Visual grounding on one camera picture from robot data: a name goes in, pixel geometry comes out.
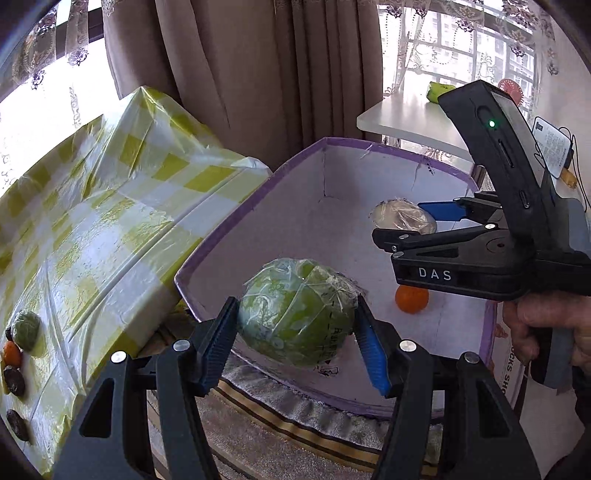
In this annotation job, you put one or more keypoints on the white side table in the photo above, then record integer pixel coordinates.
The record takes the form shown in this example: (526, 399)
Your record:
(406, 120)

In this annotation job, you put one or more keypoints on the dark wrinkled fruit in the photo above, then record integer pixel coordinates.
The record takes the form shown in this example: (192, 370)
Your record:
(18, 424)
(14, 381)
(9, 334)

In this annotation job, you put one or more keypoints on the orange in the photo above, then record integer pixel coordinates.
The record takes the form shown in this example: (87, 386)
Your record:
(411, 301)
(12, 353)

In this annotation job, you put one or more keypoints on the green toy on table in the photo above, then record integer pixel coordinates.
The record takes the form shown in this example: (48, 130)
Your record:
(438, 91)

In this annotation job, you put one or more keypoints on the purple cardboard box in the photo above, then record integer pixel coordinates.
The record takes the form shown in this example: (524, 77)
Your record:
(295, 217)

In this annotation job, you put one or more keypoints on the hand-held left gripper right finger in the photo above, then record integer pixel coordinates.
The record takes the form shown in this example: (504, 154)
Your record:
(371, 355)

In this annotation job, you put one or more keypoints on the small green wrapped cabbage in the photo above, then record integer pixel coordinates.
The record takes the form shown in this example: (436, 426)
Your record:
(27, 327)

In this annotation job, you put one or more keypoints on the large green cabbage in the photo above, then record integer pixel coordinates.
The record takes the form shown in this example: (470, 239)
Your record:
(295, 314)

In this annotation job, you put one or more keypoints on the striped towel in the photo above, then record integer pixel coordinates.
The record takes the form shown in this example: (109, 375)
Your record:
(286, 429)

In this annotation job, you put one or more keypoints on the brown curtain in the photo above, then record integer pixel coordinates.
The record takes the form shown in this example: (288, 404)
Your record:
(240, 69)

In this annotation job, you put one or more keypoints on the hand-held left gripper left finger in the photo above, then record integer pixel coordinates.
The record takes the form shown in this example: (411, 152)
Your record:
(217, 350)

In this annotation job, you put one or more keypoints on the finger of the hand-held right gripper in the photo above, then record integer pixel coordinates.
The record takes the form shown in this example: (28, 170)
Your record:
(443, 211)
(429, 240)

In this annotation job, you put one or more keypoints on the yellow checked plastic tablecloth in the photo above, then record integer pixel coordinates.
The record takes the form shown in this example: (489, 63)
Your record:
(115, 207)

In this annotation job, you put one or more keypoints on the pink round fan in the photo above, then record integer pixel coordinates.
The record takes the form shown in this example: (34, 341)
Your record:
(511, 90)

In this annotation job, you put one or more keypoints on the person's right hand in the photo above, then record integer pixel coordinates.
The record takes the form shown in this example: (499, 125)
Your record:
(521, 318)

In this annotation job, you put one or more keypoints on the floral lace curtain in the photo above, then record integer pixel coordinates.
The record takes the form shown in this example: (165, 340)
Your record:
(429, 41)
(41, 55)

